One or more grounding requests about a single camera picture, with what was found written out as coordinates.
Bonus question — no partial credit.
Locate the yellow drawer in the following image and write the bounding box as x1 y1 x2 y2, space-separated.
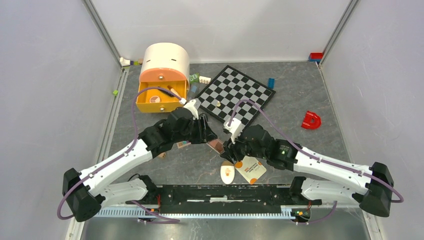
136 80 189 113

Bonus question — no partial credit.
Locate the black grey chessboard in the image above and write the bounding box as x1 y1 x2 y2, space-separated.
196 65 276 123

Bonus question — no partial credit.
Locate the black mounting rail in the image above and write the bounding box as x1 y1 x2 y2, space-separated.
139 184 322 214

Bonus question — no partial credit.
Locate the wooden handle makeup brush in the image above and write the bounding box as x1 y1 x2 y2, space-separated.
167 85 181 98

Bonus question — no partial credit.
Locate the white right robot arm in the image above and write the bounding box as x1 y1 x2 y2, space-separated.
221 122 395 218

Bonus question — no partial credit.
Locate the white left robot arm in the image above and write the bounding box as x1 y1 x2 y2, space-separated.
57 107 218 222

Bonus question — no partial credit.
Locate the red letter D toy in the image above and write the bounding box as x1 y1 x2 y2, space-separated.
301 110 322 130

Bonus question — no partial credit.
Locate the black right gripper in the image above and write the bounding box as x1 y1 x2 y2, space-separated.
220 128 268 165

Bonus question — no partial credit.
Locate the black tube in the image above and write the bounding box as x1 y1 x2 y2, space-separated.
158 87 175 98

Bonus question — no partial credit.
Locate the small round pink jar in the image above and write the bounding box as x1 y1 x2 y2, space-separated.
149 95 161 103

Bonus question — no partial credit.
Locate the white orange sachet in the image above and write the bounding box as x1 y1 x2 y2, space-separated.
234 156 267 185

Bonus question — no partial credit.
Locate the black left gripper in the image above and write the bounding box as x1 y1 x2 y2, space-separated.
173 114 218 144

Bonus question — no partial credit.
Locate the green toy block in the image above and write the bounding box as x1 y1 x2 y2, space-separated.
188 73 200 84

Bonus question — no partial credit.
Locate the colourful eyeshadow palette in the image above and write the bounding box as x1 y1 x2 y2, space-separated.
176 141 191 149

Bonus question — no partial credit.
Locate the blue lego brick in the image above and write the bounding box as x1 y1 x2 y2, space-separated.
267 78 275 89

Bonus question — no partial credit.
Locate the white round drawer organizer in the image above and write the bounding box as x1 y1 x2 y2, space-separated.
140 42 190 79

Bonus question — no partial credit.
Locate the white lego brick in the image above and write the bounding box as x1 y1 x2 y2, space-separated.
198 76 212 85

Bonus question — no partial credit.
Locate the pink brown blush palette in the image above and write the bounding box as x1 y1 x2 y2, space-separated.
207 138 225 154

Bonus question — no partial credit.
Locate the red blue bricks corner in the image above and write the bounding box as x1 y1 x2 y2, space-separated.
308 52 324 63

